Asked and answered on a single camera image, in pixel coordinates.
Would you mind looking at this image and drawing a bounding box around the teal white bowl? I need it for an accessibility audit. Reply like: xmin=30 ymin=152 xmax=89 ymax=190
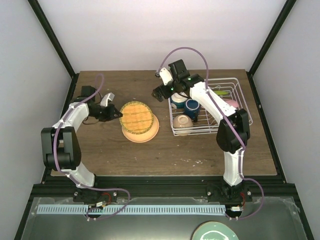
xmin=170 ymin=92 xmax=188 ymax=109

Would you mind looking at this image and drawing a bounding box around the woven pattern plate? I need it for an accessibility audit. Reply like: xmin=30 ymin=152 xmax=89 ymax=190
xmin=119 ymin=101 xmax=154 ymax=135

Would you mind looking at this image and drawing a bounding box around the dark blue mug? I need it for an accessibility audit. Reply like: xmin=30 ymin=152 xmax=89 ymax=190
xmin=183 ymin=99 xmax=200 ymax=123

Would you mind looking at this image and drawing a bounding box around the beige floral bowl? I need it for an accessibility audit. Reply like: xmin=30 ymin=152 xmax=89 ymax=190
xmin=172 ymin=114 xmax=193 ymax=129

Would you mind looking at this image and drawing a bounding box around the white wire dish rack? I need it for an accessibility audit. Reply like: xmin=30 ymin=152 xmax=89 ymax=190
xmin=168 ymin=77 xmax=253 ymax=136

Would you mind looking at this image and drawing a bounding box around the tan bottom plate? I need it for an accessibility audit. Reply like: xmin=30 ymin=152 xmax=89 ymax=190
xmin=121 ymin=115 xmax=160 ymax=143

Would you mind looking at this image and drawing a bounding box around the green plate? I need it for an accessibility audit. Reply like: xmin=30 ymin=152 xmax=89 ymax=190
xmin=214 ymin=90 xmax=230 ymax=96

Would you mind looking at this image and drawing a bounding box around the pink plate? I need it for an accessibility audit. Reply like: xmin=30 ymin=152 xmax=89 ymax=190
xmin=223 ymin=99 xmax=239 ymax=109

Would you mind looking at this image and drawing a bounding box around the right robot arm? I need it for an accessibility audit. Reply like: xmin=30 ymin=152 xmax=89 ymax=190
xmin=152 ymin=71 xmax=250 ymax=202

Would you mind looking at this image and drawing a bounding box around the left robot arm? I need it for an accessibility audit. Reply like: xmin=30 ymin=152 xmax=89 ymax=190
xmin=40 ymin=85 xmax=123 ymax=202

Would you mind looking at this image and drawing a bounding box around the light blue slotted strip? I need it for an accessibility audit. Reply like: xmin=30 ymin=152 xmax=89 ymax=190
xmin=36 ymin=204 xmax=226 ymax=216

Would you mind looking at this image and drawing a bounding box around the teal plate on wood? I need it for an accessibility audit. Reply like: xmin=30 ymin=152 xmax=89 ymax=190
xmin=190 ymin=221 xmax=239 ymax=240

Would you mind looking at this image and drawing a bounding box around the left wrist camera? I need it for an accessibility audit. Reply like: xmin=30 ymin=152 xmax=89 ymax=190
xmin=99 ymin=92 xmax=115 ymax=107

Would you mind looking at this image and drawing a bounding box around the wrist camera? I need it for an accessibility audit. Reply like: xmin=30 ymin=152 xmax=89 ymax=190
xmin=99 ymin=92 xmax=115 ymax=107
xmin=155 ymin=67 xmax=173 ymax=86

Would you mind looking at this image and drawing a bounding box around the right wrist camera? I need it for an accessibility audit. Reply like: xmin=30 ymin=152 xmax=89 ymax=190
xmin=155 ymin=67 xmax=173 ymax=86

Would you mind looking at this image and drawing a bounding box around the black left frame post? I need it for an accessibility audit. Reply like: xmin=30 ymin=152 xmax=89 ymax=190
xmin=27 ymin=0 xmax=76 ymax=79

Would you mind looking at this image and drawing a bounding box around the black frame post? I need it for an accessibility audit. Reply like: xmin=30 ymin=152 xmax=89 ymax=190
xmin=249 ymin=0 xmax=297 ymax=76
xmin=27 ymin=0 xmax=76 ymax=79

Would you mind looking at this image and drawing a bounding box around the black right frame post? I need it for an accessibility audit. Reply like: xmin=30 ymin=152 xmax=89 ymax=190
xmin=249 ymin=0 xmax=297 ymax=76

